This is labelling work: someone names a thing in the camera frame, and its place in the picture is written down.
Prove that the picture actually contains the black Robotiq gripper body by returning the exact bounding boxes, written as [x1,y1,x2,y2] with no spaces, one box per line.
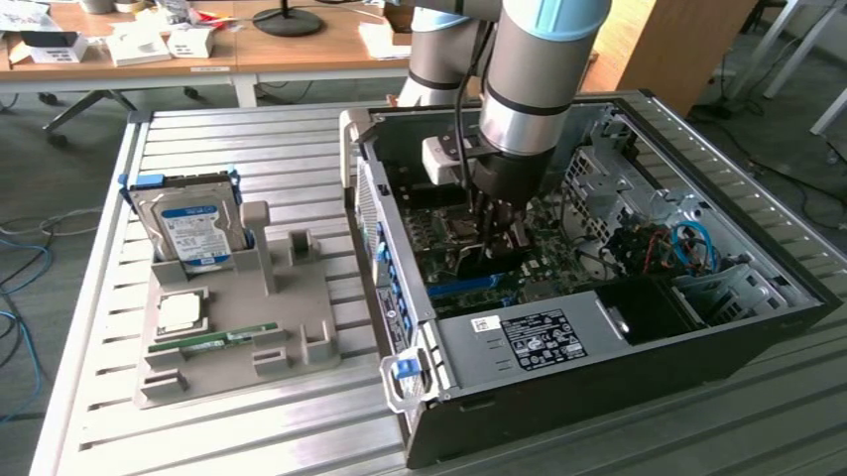
[472,146,556,208]

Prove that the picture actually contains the metal CPU socket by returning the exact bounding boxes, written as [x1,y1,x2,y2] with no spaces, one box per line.
[432,205,482,245]

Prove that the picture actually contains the green Dell motherboard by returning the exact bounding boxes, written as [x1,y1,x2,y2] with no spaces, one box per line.
[398,190,600,319]

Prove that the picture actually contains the perforated metal disk bay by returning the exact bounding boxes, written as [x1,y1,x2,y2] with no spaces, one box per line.
[561,143,666,239]

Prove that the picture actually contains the grey finned chipset heatsink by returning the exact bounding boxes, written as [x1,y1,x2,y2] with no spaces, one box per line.
[520,281,565,304]

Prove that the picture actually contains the blue expansion slot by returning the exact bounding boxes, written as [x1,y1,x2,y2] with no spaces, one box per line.
[425,275,502,299]

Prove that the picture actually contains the blue card retainer strip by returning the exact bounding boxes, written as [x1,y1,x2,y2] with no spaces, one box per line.
[373,221,417,343]

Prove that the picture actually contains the grey power supply unit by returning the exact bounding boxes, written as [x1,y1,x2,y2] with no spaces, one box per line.
[422,292,626,393]

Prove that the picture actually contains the blue case latch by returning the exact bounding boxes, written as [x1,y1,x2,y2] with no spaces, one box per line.
[388,357,424,382]

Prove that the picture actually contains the white paper stack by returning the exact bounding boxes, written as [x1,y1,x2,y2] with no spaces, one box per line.
[356,22,413,60]

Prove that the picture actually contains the wooden cabinet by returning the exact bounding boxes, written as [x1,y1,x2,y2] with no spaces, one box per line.
[561,0,760,118]

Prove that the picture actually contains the slanted metal disk bay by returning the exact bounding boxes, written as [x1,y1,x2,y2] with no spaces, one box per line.
[666,260,792,328]

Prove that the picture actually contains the black open PC case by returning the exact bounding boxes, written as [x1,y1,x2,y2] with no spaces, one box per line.
[337,88,847,470]

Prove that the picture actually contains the green RAM stick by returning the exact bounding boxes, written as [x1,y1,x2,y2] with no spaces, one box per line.
[152,321,278,344]
[145,331,256,354]

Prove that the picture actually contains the blue-labelled hard drive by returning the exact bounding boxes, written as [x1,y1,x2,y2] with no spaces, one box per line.
[117,171,244,275]

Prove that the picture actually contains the black monitor stand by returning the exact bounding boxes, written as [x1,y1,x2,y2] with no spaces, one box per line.
[250,0,325,37]

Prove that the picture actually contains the white table leg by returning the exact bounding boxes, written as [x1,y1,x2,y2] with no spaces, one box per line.
[809,88,847,136]

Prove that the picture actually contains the grey parts rack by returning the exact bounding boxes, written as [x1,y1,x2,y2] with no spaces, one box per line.
[134,199,344,411]

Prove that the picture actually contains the silver CPU chip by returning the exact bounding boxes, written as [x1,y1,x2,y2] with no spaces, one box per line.
[154,292,210,339]

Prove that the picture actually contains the white labelled box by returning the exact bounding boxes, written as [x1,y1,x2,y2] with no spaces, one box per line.
[164,27,217,60]

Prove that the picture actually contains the wooden top desk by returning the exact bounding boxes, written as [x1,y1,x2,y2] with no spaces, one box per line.
[0,0,600,108]

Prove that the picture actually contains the open white box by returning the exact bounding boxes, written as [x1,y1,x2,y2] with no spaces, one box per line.
[104,30,173,67]

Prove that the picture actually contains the white box black lid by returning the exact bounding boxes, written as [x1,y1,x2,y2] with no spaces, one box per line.
[18,30,88,64]

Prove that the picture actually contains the flat cardboard box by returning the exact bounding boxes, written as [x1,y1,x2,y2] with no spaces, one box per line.
[0,34,34,70]

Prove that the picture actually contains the white printed papers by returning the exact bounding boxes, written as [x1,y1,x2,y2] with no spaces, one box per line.
[0,0,65,34]

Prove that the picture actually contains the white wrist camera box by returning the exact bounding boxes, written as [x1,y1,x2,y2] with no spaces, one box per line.
[421,136,477,185]

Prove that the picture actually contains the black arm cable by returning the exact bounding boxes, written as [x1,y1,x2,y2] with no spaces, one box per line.
[452,22,496,199]

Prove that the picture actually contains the black wired connector block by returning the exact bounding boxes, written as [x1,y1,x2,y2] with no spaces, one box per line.
[601,225,670,278]

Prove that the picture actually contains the blue disk wire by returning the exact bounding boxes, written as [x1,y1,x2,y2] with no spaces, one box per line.
[668,220,724,277]

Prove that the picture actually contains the black floor cable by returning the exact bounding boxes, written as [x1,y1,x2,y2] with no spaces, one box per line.
[746,148,847,229]

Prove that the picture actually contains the white floor cable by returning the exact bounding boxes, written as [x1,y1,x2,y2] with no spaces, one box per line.
[0,207,104,238]

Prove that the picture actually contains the blue floor cable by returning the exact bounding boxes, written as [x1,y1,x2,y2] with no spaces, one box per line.
[0,237,52,425]

